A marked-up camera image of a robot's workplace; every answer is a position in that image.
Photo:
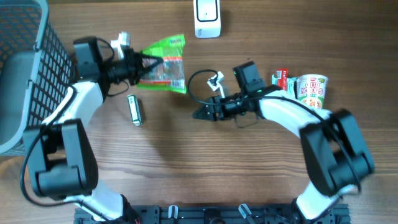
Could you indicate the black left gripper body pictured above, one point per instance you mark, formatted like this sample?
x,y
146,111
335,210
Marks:
x,y
126,68

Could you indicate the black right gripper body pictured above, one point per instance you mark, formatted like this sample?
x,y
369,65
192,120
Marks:
x,y
231,109

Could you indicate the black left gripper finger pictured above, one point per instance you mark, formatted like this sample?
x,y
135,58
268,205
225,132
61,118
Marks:
x,y
145,56
147,64

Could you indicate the bright green snack bag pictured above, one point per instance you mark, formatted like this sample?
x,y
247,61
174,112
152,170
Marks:
x,y
168,75

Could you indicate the green carton with barcode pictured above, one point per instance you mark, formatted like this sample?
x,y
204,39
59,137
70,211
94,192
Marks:
x,y
134,110

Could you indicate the red and white sachet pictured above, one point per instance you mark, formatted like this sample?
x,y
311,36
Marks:
x,y
281,76

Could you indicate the light green snack packet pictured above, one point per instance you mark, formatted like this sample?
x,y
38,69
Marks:
x,y
291,85

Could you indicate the cup noodles cup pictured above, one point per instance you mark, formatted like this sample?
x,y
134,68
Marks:
x,y
311,89

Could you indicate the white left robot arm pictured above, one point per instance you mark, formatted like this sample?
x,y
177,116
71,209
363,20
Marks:
x,y
59,159

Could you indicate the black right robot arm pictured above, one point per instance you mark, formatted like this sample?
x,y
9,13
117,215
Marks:
x,y
336,155

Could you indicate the white barcode scanner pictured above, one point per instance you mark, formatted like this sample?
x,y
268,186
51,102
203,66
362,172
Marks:
x,y
207,18

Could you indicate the grey plastic lattice basket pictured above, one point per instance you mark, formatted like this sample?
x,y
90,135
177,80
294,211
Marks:
x,y
35,70

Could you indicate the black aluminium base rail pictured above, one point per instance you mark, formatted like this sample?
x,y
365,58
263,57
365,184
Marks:
x,y
217,214

